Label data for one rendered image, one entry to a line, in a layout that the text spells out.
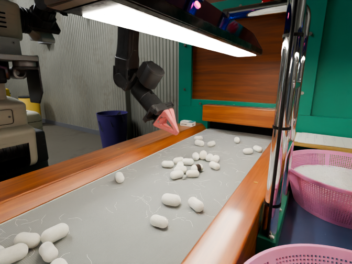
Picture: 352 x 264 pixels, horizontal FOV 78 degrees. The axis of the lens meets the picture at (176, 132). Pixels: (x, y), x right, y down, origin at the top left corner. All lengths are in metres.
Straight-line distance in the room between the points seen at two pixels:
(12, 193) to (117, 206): 0.20
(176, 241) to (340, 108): 0.74
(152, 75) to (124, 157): 0.25
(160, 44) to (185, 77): 1.89
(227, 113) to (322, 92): 0.33
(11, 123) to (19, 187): 0.46
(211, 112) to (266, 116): 0.22
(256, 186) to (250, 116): 0.46
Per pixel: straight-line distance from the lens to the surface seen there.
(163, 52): 2.87
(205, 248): 0.31
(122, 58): 0.70
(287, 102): 0.35
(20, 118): 0.96
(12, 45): 0.93
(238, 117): 0.90
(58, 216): 0.45
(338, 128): 0.93
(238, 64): 0.97
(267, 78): 0.94
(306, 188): 0.57
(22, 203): 0.50
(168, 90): 2.81
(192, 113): 1.05
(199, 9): 0.39
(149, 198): 0.46
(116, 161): 0.60
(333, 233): 0.56
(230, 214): 0.37
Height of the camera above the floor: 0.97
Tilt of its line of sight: 14 degrees down
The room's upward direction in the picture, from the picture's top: straight up
